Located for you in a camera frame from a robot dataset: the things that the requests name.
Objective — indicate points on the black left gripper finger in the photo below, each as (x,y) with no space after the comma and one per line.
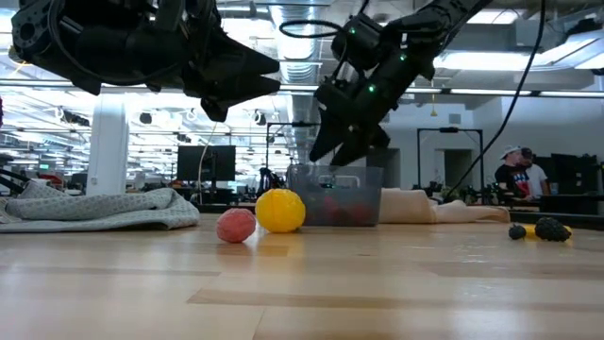
(240,61)
(236,92)

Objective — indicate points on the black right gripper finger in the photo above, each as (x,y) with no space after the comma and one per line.
(325,139)
(361,144)

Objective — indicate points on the yellow toy bell pepper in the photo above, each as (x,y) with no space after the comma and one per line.
(280,210)

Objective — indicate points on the small dark toy berry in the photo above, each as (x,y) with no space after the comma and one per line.
(517,231)

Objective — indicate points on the yellow toy banana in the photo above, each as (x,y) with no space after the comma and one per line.
(530,231)

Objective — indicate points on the dark toy blackberry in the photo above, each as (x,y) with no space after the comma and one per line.
(551,229)

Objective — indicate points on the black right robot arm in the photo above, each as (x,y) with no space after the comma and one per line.
(439,19)

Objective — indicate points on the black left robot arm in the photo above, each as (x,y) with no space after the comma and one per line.
(28,30)

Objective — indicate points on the translucent grey tupperware container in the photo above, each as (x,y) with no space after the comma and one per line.
(335,189)

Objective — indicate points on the black background monitor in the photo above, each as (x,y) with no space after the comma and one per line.
(205,163)

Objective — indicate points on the beige cloth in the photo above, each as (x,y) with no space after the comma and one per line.
(410,205)

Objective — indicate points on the white square pillar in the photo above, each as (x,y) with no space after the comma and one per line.
(107,146)

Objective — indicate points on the pink toy fruit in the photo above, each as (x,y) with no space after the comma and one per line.
(236,225)

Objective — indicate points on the person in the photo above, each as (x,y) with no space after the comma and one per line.
(537,177)
(512,175)

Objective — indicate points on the grey cloth towel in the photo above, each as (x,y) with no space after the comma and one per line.
(94,208)

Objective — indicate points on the black metal gantry frame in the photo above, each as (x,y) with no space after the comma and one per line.
(448,129)

